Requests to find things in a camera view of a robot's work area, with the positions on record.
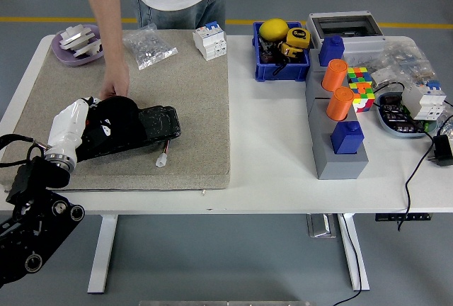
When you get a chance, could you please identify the person's right hand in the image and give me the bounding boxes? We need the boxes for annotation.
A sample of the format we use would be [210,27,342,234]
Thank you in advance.
[98,63,130,101]

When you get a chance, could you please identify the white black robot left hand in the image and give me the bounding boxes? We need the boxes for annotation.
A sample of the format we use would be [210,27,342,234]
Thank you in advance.
[45,96,117,160]

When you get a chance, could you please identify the glossy black panel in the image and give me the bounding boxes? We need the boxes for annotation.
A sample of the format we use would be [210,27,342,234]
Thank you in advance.
[76,106,182,162]

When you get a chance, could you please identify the table control panel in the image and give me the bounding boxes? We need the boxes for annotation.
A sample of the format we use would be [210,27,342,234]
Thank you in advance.
[374,212,433,222]

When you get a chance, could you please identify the clear bag of screws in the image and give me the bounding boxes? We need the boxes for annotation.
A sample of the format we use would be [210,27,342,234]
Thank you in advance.
[122,23,178,72]

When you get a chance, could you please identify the purple dish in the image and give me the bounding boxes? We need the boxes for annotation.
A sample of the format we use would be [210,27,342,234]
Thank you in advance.
[50,24,105,67]

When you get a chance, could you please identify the grey-brown mat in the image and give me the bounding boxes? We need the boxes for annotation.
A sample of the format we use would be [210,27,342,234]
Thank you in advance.
[0,28,233,192]

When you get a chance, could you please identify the white table leg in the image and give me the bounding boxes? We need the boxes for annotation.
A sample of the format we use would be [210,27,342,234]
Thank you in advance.
[336,212,371,292]
[87,214,119,295]

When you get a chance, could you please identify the dark tool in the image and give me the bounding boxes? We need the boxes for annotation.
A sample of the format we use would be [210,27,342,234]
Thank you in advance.
[259,36,289,75]

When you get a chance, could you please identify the yellow ball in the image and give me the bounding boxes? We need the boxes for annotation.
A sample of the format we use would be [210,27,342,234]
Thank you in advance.
[258,18,289,42]

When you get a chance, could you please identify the blue plastic bin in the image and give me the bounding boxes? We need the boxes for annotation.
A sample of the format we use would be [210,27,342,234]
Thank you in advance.
[252,21,311,82]

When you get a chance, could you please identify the yellow tape measure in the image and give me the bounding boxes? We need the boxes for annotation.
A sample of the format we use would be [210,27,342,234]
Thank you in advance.
[279,42,302,60]
[285,26,311,50]

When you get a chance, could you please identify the blue block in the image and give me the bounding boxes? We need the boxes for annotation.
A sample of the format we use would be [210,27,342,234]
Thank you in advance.
[318,35,345,67]
[330,120,365,155]

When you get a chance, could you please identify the orange cylinder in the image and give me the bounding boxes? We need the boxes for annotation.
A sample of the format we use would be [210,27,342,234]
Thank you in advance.
[321,59,350,93]
[326,86,355,122]

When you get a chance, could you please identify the grey block holder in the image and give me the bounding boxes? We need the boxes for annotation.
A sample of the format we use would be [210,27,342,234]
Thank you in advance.
[304,61,369,181]

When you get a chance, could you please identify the colourful puzzle cube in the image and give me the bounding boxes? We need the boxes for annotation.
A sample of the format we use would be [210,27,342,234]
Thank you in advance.
[345,67,376,113]

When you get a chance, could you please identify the metal floor plate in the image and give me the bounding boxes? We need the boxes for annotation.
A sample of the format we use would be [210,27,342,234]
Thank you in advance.
[306,213,337,239]

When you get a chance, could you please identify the light blue tray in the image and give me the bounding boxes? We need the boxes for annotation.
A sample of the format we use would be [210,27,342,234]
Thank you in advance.
[374,91,440,140]

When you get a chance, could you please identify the black modules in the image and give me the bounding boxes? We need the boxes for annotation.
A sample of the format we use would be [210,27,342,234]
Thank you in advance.
[380,95,425,133]

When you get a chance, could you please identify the clear bags of parts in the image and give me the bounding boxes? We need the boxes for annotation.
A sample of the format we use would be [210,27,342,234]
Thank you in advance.
[353,38,437,89]

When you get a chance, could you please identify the black power adapter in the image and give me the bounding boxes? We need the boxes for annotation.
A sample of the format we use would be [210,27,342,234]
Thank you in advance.
[428,135,453,167]

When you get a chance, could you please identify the white plastic bracket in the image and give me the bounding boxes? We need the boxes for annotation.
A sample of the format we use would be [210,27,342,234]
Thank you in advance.
[58,25,98,51]
[72,38,104,60]

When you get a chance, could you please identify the panel wire with white connector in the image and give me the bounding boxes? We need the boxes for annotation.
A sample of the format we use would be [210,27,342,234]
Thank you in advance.
[155,139,173,168]

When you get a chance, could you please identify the white circuit breaker blue switch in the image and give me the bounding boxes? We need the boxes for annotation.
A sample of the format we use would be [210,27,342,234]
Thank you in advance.
[402,79,447,121]
[192,21,228,62]

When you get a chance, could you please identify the grey electrical enclosure box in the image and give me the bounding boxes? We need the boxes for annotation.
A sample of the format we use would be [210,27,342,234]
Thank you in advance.
[306,11,389,64]

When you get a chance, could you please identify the black floor cable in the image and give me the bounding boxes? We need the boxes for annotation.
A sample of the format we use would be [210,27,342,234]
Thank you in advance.
[332,213,362,306]

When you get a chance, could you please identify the black adapter cable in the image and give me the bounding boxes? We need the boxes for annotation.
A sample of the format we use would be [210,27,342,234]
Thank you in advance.
[373,81,453,232]

